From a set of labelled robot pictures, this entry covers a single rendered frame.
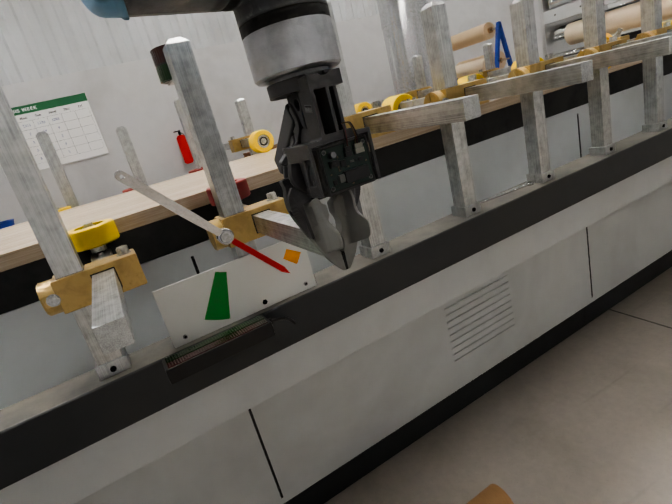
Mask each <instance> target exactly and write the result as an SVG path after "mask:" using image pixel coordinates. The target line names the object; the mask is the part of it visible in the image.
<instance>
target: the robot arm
mask: <svg viewBox="0 0 672 504"><path fill-rule="evenodd" d="M81 1H82V3H83V4H84V5H85V7H86V8H87V9H88V10H89V11H90V12H92V13H93V14H94V15H96V16H98V17H102V18H122V19H123V20H130V18H129V17H145V16H161V15H177V14H193V13H209V12H221V11H224V12H229V11H233V12H234V15H235V19H236V22H237V25H238V29H239V32H240V35H241V38H242V42H243V46H244V49H245V53H246V56H247V60H248V63H249V66H250V70H251V73H252V77H253V80H254V83H255V84H256V85H257V86H259V87H266V86H268V87H267V92H268V95H269V99H270V101H278V100H283V99H287V101H288V104H286V105H285V110H284V114H283V119H282V124H281V129H280V134H279V139H278V144H277V149H276V153H275V158H274V161H275V163H276V165H277V167H278V170H279V172H280V173H281V174H283V175H284V179H283V180H280V181H279V183H280V185H281V187H282V190H283V197H284V202H285V206H286V209H287V211H288V213H289V215H290V216H291V218H292V219H293V221H294V222H295V223H296V224H297V225H298V227H299V228H300V229H301V230H302V232H303V233H304V234H305V235H306V237H307V238H309V239H310V241H311V242H312V243H313V244H314V245H315V247H316V248H317V249H318V250H319V251H320V252H321V253H322V254H323V255H324V257H325V258H326V259H328V260H329V261H330V262H331V263H332V264H334V265H335V266H337V267H338V268H340V269H342V270H347V269H349V268H351V265H352V263H353V260H354V257H355V253H356V249H357V241H360V240H364V239H367V238H369V237H370V236H371V225H370V222H369V221H368V219H367V218H365V217H364V216H363V215H362V214H361V213H360V212H359V211H358V209H357V205H358V201H359V197H360V190H361V186H362V185H365V184H368V183H370V182H373V181H375V179H376V178H381V175H380V171H379V167H378V162H377V158H376V154H375V150H374V145H373V141H372V137H371V132H370V128H369V127H365V128H360V129H356V130H355V128H354V126H353V124H352V123H351V122H349V121H346V122H345V120H344V116H343V112H342V108H341V104H340V100H339V96H338V92H337V88H336V85H338V84H341V83H343V80H342V76H341V72H340V68H335V69H331V68H334V67H336V66H337V65H339V64H340V62H341V57H340V53H339V49H338V45H337V41H336V35H335V33H334V29H333V24H332V20H331V16H330V12H329V8H328V3H327V0H81ZM345 123H348V124H349V125H350V126H351V128H346V124H345ZM368 143H369V147H368ZM369 148H370V151H369ZM370 152H371V155H370ZM371 156H372V159H371ZM372 160H373V163H372ZM373 165H374V167H373ZM325 197H330V198H329V200H328V201H327V205H328V209H329V212H330V213H331V214H332V216H333V217H334V220H335V224H336V228H335V227H334V226H333V225H332V224H331V223H330V222H329V212H328V209H327V206H326V205H325V204H322V203H321V202H320V200H319V199H318V198H325ZM311 198H314V199H313V200H312V199H311Z"/></svg>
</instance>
